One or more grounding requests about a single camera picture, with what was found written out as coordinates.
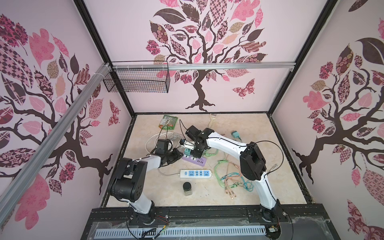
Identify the dark teal charger plug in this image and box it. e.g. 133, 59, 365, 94
231, 131, 242, 141

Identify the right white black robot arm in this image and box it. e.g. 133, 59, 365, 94
180, 126, 280, 214

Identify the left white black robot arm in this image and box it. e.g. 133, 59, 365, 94
108, 140, 184, 215

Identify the white blue power strip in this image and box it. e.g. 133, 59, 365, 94
179, 169, 213, 179

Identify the beige vegetable peeler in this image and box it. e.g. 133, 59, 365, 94
208, 114, 218, 128

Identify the purple power strip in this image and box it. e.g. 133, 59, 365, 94
182, 155, 207, 167

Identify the black lid glass jar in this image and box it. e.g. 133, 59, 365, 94
183, 182, 192, 196

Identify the green snack packet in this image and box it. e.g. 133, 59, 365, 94
159, 115, 179, 130

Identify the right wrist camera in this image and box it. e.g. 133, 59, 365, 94
180, 139, 195, 150

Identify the light green charging cable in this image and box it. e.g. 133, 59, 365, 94
203, 149, 241, 190

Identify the white coiled power cord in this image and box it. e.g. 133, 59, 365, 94
145, 131, 181, 177

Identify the pink charging cable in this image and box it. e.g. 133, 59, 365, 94
223, 161, 244, 199

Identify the aqua charging cable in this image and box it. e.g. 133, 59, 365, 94
239, 176, 255, 192

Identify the black wire basket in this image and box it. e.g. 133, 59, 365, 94
103, 60, 171, 93

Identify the rear aluminium rail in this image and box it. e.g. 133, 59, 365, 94
113, 62, 296, 71

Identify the aluminium rail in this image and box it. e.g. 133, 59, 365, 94
113, 62, 296, 71
1, 63, 111, 224

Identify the white slotted cable duct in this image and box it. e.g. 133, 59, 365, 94
94, 226, 266, 240

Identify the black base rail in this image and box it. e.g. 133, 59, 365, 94
89, 204, 329, 225

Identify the left aluminium rail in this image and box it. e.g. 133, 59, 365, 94
1, 63, 111, 224

